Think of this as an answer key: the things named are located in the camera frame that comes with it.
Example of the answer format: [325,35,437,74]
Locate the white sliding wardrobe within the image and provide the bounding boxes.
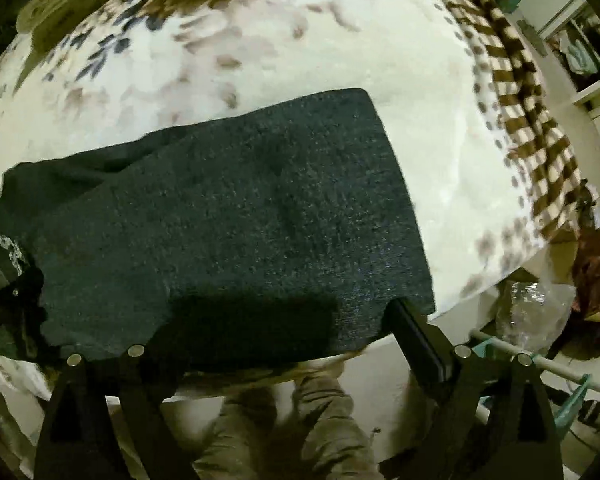
[524,0,600,172]

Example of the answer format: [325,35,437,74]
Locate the dark blue jeans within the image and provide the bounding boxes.
[0,89,434,368]

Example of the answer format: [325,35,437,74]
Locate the floral bed blanket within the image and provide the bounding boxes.
[0,0,581,314]

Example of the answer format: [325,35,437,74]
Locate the teal plastic rack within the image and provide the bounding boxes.
[469,328,600,441]

